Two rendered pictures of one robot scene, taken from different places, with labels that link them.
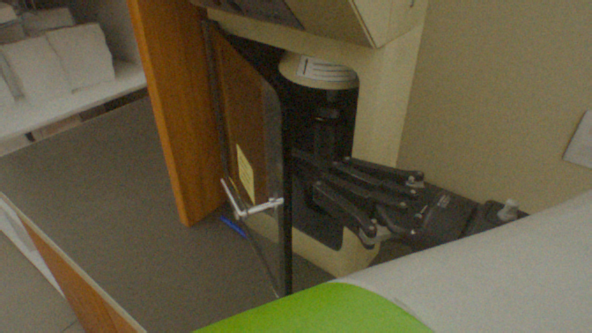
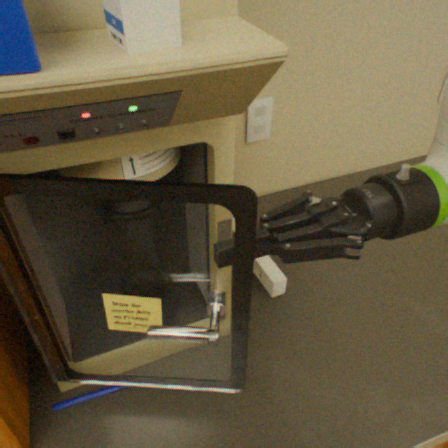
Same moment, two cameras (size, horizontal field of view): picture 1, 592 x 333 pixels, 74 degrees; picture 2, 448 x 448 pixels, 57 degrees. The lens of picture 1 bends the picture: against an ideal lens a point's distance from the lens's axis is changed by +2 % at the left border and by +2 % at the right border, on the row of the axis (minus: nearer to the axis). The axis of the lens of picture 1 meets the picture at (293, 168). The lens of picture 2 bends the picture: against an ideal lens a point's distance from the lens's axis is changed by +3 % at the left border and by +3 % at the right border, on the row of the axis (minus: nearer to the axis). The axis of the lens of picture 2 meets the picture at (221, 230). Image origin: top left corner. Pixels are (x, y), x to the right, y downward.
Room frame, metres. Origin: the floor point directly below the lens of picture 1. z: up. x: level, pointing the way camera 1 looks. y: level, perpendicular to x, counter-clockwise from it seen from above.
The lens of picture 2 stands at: (0.23, 0.33, 1.62)
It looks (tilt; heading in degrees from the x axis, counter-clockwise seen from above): 40 degrees down; 300
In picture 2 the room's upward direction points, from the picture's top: straight up
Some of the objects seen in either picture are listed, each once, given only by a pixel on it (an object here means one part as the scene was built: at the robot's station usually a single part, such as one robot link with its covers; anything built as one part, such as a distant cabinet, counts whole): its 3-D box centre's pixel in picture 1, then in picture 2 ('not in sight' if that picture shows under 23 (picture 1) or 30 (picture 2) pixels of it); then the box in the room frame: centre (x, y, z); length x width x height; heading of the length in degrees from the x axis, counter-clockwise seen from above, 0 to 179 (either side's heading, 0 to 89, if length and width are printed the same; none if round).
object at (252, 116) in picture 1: (248, 168); (136, 306); (0.51, 0.07, 1.19); 0.30 x 0.01 x 0.40; 25
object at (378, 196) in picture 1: (358, 198); (309, 235); (0.33, -0.07, 1.28); 0.11 x 0.01 x 0.04; 53
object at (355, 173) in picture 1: (369, 187); (299, 223); (0.35, -0.09, 1.28); 0.11 x 0.01 x 0.04; 50
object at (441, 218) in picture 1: (420, 218); (348, 217); (0.30, -0.13, 1.28); 0.09 x 0.08 x 0.07; 52
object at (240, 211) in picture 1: (245, 196); (187, 323); (0.43, 0.07, 1.20); 0.10 x 0.05 x 0.03; 25
